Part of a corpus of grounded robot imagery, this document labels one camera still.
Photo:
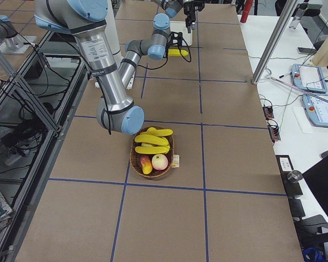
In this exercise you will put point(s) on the white bear tray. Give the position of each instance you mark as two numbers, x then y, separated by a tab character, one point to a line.
180	27

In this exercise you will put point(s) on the metal cup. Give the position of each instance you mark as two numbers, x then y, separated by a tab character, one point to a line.
294	176

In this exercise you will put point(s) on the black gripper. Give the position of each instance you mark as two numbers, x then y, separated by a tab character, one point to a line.
190	8
175	40

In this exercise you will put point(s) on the black power strip far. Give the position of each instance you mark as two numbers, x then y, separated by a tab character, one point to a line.
268	109

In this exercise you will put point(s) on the orange red mango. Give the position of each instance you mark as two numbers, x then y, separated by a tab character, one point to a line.
146	164

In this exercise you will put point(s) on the teach pendant far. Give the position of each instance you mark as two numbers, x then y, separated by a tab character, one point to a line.
309	78

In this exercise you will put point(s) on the pink peach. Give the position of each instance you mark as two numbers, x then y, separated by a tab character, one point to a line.
159	162

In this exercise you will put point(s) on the paper basket tag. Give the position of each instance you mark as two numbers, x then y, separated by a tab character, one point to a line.
176	161

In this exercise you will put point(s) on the brown wicker basket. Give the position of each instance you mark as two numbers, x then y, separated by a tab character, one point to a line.
135	157

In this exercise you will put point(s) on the yellow banana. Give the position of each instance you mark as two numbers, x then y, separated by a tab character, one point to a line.
177	53
152	150
159	132
151	139

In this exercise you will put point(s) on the aluminium frame post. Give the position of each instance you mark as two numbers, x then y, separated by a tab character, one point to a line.
280	26

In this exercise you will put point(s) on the black power strip near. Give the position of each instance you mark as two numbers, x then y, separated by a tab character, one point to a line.
274	132

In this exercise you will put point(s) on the red bottle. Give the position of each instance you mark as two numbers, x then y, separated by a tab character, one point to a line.
246	10

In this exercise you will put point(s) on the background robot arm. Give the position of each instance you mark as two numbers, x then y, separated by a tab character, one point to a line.
10	41

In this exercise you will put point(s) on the black power strip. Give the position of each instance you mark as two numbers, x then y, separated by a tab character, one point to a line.
274	132
268	109

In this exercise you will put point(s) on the teach pendant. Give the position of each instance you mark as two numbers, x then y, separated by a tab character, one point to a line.
309	78
316	108

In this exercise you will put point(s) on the teach pendant near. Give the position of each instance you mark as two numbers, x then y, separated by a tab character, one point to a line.
316	108

